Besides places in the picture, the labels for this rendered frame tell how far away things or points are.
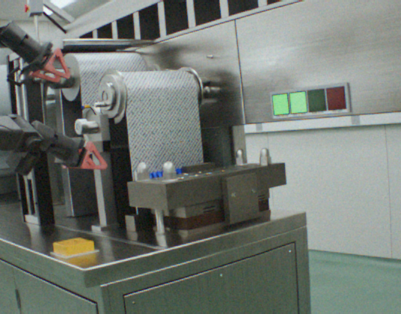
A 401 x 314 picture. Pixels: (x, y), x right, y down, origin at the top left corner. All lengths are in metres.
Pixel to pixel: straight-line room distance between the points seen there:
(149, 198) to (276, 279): 0.39
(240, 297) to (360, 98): 0.55
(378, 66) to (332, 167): 3.05
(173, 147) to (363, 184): 2.77
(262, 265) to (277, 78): 0.48
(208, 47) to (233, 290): 0.72
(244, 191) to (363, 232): 2.90
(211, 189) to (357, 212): 2.96
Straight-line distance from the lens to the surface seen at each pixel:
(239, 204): 1.33
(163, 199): 1.22
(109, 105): 1.42
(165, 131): 1.46
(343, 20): 1.30
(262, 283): 1.36
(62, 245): 1.19
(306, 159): 4.41
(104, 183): 1.45
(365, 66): 1.26
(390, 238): 4.07
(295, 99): 1.38
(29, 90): 1.64
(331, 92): 1.31
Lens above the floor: 1.15
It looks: 3 degrees down
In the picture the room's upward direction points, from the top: 5 degrees counter-clockwise
